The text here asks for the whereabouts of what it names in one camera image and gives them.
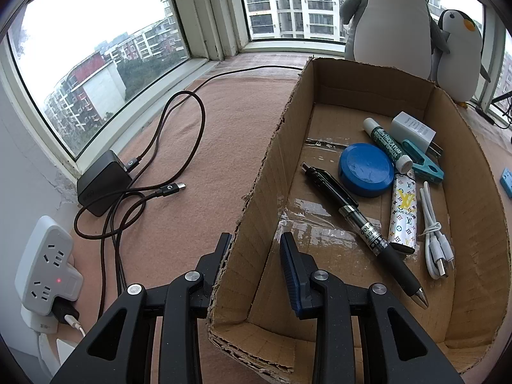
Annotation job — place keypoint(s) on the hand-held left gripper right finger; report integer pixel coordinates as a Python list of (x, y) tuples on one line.
[(288, 272)]

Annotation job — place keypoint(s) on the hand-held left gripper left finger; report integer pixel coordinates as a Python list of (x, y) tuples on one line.
[(208, 266)]

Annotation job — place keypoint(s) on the cardboard box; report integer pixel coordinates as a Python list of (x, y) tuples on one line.
[(280, 168)]

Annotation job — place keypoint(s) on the black retractable pen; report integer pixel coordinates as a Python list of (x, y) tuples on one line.
[(394, 262)]

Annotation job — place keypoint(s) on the white patterned lighter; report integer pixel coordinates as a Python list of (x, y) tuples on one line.
[(404, 216)]

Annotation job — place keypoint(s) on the green and white lip balm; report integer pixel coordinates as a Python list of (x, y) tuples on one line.
[(386, 144)]

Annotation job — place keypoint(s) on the teal plastic clip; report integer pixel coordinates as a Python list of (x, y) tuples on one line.
[(428, 168)]

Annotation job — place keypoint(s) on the white plug adapter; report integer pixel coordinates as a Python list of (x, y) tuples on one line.
[(412, 130)]

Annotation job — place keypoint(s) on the light blue small box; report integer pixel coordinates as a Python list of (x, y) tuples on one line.
[(507, 184)]

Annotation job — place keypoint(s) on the black power adapter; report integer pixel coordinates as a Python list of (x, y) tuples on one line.
[(100, 184)]

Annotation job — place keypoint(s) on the black plug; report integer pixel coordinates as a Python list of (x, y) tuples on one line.
[(64, 308)]

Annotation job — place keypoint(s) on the white power strip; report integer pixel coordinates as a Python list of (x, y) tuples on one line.
[(40, 260)]

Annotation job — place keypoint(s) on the large penguin plush toy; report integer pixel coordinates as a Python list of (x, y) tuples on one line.
[(392, 20)]

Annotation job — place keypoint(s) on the small penguin plush toy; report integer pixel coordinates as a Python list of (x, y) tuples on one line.
[(460, 60)]

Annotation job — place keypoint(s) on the black tripod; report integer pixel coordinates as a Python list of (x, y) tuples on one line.
[(504, 100)]

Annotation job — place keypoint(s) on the white wall plug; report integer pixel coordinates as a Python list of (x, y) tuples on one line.
[(36, 322)]

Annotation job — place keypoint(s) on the white window frame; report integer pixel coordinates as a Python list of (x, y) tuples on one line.
[(208, 8)]

